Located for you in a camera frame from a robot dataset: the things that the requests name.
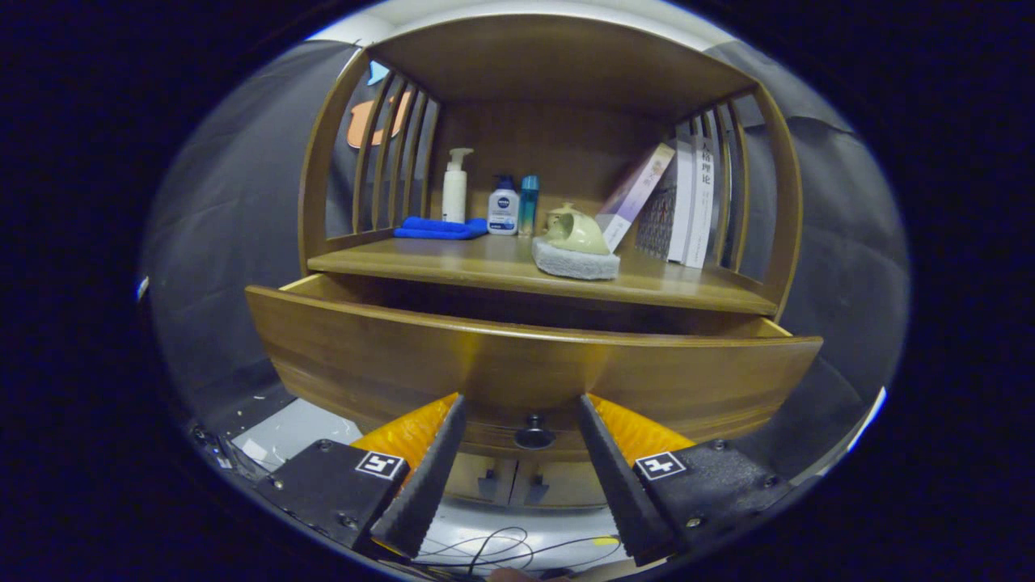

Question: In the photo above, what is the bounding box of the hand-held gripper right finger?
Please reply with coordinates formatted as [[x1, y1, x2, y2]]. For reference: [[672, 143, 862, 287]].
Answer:
[[576, 393, 793, 567]]

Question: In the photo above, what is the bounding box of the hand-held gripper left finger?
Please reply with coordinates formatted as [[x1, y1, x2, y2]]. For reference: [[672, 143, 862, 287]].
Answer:
[[255, 393, 467, 560]]

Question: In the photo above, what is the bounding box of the wooden drawer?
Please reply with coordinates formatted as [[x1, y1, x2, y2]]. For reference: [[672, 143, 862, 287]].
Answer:
[[245, 273, 824, 462]]

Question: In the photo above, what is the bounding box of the wooden countertop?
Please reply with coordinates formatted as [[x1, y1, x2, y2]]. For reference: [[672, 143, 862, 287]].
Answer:
[[307, 233, 779, 318]]

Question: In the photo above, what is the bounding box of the wooden cabinet with slatted hutch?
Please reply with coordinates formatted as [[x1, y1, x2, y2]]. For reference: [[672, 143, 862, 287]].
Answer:
[[298, 14, 804, 510]]

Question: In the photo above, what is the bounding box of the blue folded cloth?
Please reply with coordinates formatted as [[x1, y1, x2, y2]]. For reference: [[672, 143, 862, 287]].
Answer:
[[394, 216, 489, 241]]

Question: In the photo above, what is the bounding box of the white bottle with blue cap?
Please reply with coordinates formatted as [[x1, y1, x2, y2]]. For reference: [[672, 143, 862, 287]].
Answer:
[[488, 174, 520, 236]]

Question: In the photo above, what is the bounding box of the purple white leaning book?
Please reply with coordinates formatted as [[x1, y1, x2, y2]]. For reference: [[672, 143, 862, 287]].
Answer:
[[596, 143, 676, 251]]

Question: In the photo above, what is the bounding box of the white pump bottle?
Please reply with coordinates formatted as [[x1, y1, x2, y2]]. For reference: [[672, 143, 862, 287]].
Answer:
[[441, 147, 475, 224]]

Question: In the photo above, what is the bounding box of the teal bottle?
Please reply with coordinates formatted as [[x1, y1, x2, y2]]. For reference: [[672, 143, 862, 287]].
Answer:
[[518, 175, 539, 237]]

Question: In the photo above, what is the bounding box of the black backdrop cloth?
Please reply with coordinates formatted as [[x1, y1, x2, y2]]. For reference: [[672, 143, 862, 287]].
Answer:
[[142, 40, 910, 486]]

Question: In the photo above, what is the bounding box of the black cable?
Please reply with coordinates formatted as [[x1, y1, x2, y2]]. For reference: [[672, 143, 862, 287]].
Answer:
[[420, 525, 623, 576]]

